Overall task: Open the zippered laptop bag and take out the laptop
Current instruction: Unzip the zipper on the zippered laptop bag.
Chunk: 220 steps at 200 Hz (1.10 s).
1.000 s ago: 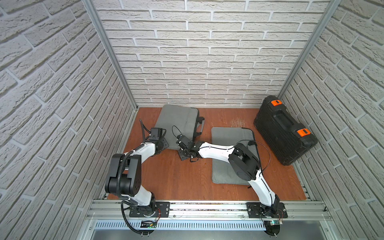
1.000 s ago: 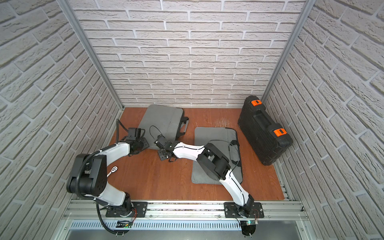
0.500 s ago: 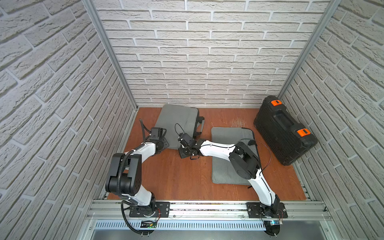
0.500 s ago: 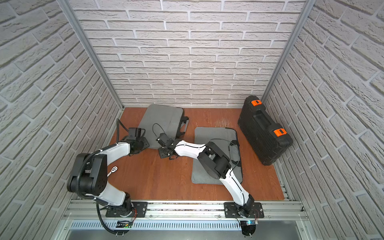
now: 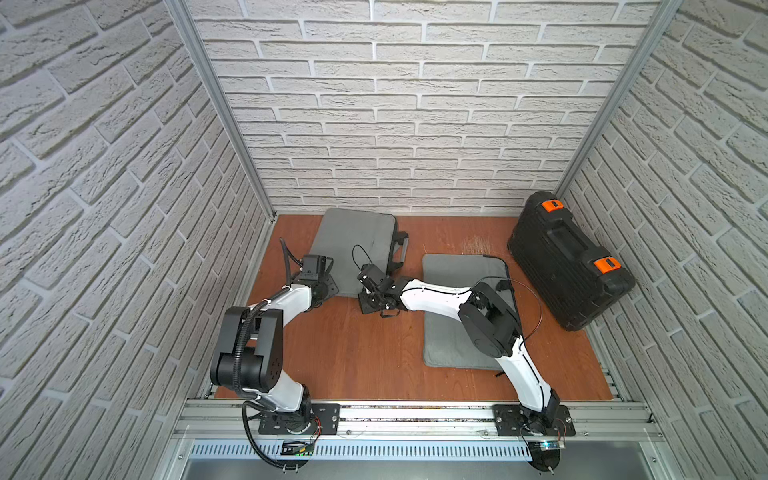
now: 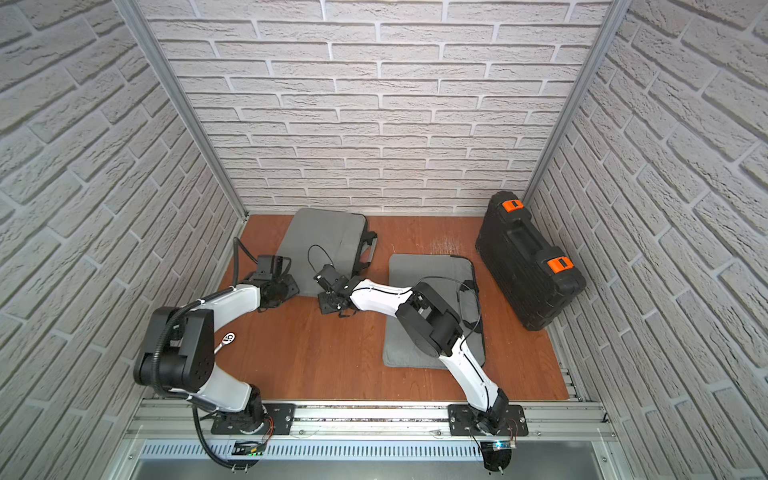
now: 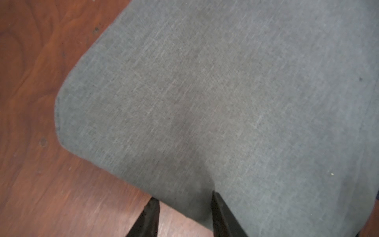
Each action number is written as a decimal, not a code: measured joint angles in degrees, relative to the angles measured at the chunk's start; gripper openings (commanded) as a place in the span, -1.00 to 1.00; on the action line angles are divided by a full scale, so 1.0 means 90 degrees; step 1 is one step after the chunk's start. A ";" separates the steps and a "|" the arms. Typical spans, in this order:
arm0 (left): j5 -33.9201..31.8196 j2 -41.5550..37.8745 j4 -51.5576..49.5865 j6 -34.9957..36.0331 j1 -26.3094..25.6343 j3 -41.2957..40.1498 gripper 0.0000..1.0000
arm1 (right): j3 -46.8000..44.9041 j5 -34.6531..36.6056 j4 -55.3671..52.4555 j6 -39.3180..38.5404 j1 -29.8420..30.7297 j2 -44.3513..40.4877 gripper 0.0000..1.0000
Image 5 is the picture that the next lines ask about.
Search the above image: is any grey zippered laptop bag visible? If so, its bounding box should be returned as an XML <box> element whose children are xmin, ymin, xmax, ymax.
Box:
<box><xmin>309</xmin><ymin>208</ymin><xmax>409</xmax><ymax>298</ymax></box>

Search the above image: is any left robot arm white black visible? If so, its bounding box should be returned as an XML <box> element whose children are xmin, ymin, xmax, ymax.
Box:
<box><xmin>209</xmin><ymin>274</ymin><xmax>338</xmax><ymax>434</ymax></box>

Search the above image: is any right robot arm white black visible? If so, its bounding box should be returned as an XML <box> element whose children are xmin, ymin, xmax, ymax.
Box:
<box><xmin>358</xmin><ymin>273</ymin><xmax>560</xmax><ymax>435</ymax></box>

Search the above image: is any grey laptop sleeve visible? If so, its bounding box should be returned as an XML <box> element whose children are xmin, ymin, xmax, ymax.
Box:
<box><xmin>421</xmin><ymin>253</ymin><xmax>518</xmax><ymax>371</ymax></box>

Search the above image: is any black plastic tool case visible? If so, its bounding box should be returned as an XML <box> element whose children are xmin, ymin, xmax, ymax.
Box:
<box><xmin>507</xmin><ymin>191</ymin><xmax>636</xmax><ymax>331</ymax></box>

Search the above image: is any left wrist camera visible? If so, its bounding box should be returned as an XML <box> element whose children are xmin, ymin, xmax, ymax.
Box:
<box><xmin>298</xmin><ymin>254</ymin><xmax>333</xmax><ymax>282</ymax></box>

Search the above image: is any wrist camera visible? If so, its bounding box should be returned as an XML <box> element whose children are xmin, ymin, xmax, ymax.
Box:
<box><xmin>357</xmin><ymin>263</ymin><xmax>391</xmax><ymax>293</ymax></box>
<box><xmin>298</xmin><ymin>254</ymin><xmax>333</xmax><ymax>282</ymax></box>

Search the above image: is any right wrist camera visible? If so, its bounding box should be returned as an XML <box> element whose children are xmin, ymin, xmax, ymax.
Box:
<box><xmin>357</xmin><ymin>263</ymin><xmax>391</xmax><ymax>293</ymax></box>

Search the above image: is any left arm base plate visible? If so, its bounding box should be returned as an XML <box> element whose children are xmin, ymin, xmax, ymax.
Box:
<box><xmin>258</xmin><ymin>402</ymin><xmax>341</xmax><ymax>435</ymax></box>

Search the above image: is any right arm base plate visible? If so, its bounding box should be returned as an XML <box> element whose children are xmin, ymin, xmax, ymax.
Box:
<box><xmin>491</xmin><ymin>404</ymin><xmax>576</xmax><ymax>438</ymax></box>

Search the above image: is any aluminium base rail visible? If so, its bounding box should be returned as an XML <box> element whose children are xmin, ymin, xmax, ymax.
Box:
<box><xmin>170</xmin><ymin>398</ymin><xmax>664</xmax><ymax>445</ymax></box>

